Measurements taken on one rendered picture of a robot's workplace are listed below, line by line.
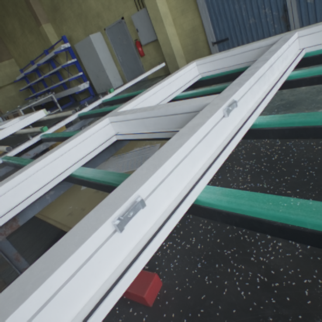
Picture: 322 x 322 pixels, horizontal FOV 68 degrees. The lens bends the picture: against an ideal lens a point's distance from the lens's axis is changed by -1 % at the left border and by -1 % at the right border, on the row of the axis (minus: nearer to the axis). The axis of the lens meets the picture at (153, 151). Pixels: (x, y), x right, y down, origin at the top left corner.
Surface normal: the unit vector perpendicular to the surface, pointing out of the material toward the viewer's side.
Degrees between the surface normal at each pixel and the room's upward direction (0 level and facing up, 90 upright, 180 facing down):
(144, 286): 0
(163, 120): 90
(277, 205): 0
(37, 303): 90
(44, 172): 90
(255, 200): 0
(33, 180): 90
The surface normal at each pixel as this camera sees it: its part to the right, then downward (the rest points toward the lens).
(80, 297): 0.70, 0.01
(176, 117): -0.60, 0.54
